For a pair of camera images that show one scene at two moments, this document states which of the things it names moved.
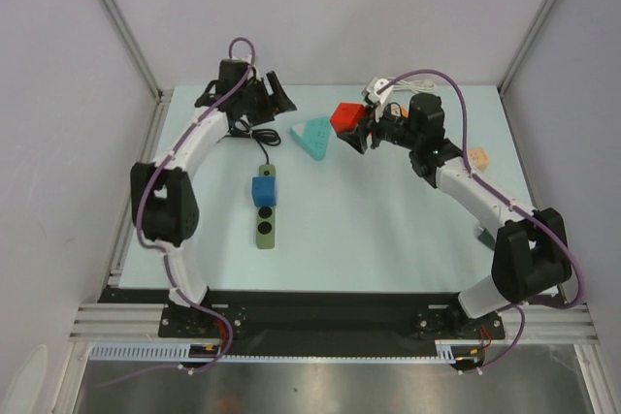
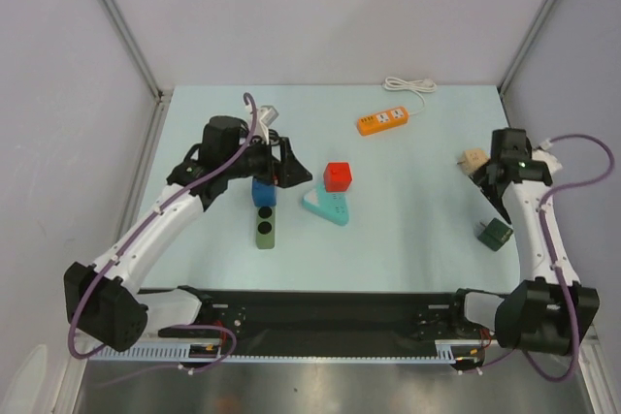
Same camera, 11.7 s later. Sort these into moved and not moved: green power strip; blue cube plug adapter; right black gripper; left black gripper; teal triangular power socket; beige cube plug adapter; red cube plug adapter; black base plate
Moved: red cube plug adapter; right black gripper; teal triangular power socket; left black gripper
Not moved: blue cube plug adapter; green power strip; beige cube plug adapter; black base plate
